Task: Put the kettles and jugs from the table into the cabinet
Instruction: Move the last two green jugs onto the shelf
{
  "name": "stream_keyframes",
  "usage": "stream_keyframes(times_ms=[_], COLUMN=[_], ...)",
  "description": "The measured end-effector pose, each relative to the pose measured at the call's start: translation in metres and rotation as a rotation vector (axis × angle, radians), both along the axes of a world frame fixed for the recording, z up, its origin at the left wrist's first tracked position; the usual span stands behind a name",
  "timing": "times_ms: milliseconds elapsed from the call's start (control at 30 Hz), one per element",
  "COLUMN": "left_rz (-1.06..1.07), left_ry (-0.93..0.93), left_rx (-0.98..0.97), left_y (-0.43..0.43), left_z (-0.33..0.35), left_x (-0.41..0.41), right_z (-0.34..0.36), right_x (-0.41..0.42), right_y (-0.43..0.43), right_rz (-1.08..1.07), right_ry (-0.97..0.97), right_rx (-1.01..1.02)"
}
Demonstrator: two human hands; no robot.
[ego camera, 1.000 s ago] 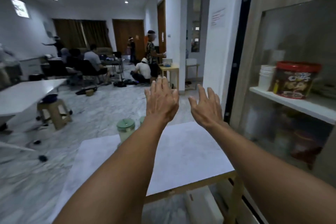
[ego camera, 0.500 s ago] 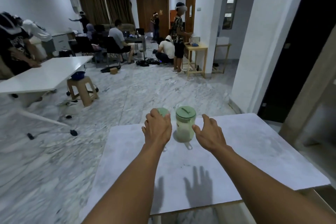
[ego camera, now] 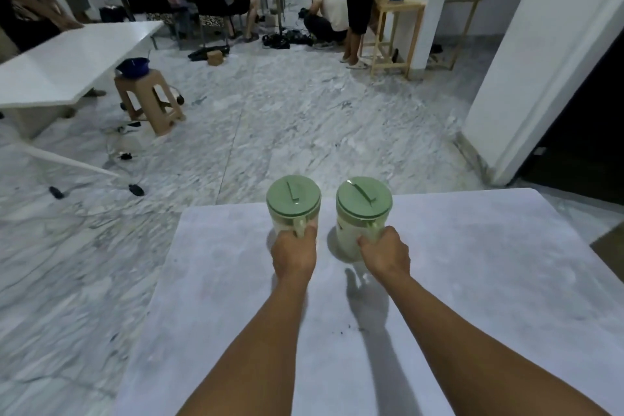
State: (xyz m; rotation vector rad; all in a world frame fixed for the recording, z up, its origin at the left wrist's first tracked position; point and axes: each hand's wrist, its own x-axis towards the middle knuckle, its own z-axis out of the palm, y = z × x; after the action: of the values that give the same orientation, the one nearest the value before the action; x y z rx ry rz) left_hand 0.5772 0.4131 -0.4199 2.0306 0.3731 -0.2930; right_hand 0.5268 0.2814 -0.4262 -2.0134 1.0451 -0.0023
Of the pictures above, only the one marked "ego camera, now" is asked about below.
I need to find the clear pitcher with green lid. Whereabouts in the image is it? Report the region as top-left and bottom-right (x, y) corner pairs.
(266, 175), (322, 248)
(335, 177), (394, 260)

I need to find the person's left hand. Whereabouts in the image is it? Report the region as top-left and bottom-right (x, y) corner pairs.
(271, 223), (319, 282)

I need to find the blue bowl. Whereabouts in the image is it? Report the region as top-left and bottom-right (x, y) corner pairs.
(116, 57), (152, 78)

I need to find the person's right hand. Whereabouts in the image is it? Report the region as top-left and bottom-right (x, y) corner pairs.
(357, 226), (411, 280)

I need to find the person's right forearm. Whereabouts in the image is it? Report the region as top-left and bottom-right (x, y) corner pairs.
(374, 268), (614, 416)

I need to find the white folding table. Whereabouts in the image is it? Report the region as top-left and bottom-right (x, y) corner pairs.
(0, 20), (165, 197)

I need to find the white cable on floor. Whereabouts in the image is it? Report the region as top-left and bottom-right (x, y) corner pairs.
(100, 121), (147, 187)

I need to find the person's left forearm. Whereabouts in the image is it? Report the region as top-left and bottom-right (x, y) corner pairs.
(176, 272), (314, 416)

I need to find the pile of black gear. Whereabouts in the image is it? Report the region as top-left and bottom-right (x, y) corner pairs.
(262, 30), (314, 49)

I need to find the light wooden side table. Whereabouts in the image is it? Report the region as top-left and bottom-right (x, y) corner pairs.
(370, 0), (427, 80)

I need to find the black chair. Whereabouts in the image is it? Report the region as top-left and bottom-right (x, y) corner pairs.
(183, 0), (235, 48)

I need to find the beige plastic stool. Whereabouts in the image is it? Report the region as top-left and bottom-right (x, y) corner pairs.
(114, 69), (187, 137)

